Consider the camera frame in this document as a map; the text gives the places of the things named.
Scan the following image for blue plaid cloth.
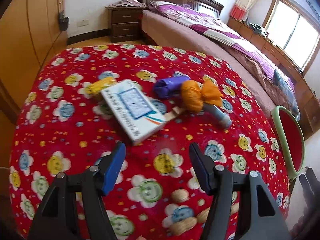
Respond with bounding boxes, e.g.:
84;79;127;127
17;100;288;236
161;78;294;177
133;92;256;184
273;69;300;120

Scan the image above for grey tube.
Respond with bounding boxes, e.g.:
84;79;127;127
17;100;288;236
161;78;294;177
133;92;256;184
202;104;233;130

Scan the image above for cream and red curtain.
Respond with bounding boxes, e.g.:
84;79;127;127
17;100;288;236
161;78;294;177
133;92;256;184
230;0;264;22

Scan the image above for red bin with green rim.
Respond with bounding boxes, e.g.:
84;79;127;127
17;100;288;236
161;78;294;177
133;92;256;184
271;105;305;180

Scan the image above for pink folded clothes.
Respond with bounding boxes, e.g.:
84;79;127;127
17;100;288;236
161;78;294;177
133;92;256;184
106;0;147;9

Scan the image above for red smiley flower tablecloth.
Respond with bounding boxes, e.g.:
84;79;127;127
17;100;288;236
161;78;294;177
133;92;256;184
9;44;292;240

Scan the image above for purple patchwork quilt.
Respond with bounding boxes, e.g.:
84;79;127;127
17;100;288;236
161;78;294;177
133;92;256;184
150;1;296;87

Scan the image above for brown fringed blanket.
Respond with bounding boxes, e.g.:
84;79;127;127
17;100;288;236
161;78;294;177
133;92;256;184
225;45;278;111

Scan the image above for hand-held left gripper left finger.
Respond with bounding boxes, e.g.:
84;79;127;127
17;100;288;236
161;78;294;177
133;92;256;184
27;141;127;240

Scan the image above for purple plastic bag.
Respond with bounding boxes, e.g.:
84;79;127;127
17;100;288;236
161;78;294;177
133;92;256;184
153;76;191;99

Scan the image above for white medicine box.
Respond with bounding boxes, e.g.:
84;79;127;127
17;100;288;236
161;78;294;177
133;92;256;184
100;79;167;146

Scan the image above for yellow ridged foam wrap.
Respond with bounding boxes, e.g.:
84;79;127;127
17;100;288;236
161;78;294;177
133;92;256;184
85;77;118;98

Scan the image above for bed with pink sheet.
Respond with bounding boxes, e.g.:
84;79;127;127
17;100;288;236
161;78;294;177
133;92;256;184
141;9;300;121

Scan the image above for dark clothes pile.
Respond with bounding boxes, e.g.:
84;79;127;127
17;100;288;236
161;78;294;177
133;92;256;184
249;23;269;37

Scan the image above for tan wooden stick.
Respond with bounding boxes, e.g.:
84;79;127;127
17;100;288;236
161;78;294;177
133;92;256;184
164;106;187;123

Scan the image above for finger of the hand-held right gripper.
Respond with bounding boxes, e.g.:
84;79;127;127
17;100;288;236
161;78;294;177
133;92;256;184
306;167;320;198
299;174;312;201

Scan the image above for purple floral pillow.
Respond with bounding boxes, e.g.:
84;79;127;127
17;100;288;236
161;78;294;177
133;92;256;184
149;1;186;13

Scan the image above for orange plastic bag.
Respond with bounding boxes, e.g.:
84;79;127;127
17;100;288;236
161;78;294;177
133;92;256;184
181;80;224;113

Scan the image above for wooden framed window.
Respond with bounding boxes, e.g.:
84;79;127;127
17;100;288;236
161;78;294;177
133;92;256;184
262;0;320;74

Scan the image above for wooden window cabinet row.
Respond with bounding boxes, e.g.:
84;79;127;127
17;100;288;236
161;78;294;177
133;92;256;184
227;16;320;135

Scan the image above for light wooden wardrobe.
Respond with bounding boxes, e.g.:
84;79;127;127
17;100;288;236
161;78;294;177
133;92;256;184
0;0;68;125

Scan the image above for black hanging bag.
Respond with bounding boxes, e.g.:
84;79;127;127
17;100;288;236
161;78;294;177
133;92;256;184
58;10;69;32

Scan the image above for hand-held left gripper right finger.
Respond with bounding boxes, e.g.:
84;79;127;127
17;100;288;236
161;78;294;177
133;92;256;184
189;142;292;240

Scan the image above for dark wooden nightstand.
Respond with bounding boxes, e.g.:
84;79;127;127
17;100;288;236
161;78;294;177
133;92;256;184
105;6;147;44

